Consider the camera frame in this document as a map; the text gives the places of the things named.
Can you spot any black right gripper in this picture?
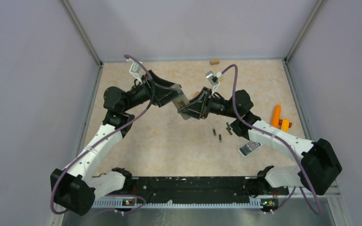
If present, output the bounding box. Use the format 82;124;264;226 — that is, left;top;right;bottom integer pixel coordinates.
178;87;239;120

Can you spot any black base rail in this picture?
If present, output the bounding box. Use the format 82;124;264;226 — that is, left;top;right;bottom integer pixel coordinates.
112;177;289;204

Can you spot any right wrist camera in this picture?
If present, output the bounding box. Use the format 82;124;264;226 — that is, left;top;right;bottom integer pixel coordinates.
206;71;223;86

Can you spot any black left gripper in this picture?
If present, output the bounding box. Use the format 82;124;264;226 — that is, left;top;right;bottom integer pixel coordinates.
123;69;183;112

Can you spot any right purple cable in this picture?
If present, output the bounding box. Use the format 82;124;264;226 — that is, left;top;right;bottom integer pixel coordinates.
220;64;324;216

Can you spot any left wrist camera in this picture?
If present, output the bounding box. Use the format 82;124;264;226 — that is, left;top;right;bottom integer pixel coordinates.
127;59;144;83

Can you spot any orange toy brick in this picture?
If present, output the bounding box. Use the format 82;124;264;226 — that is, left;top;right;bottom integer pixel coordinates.
279;118;292;132

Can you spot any grey remote control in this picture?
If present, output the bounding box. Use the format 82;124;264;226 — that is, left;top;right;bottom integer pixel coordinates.
171;84;189;110

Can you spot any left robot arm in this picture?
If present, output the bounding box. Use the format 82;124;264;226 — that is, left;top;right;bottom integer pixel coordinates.
50;76;188;216

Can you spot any green battery long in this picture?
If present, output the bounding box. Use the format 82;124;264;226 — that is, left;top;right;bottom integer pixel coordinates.
226;127;232;135

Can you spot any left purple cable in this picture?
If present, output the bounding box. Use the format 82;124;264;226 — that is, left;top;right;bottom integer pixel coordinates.
50;54;156;216

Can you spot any orange toy carrot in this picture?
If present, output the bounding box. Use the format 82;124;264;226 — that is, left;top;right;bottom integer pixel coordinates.
271;105;281;128

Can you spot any tan wooden block far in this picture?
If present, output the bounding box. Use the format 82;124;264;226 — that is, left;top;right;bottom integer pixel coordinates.
209;59;220;65

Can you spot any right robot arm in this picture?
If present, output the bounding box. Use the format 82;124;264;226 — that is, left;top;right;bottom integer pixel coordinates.
178;87;342;195

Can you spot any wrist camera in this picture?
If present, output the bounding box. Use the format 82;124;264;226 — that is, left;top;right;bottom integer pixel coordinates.
127;59;144;83
206;71;223;86

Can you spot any purple cable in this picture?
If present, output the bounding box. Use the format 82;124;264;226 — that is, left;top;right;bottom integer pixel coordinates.
50;54;156;216
220;64;324;216

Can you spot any white remote control with buttons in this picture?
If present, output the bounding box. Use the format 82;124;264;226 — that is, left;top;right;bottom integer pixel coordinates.
238;141;262;157

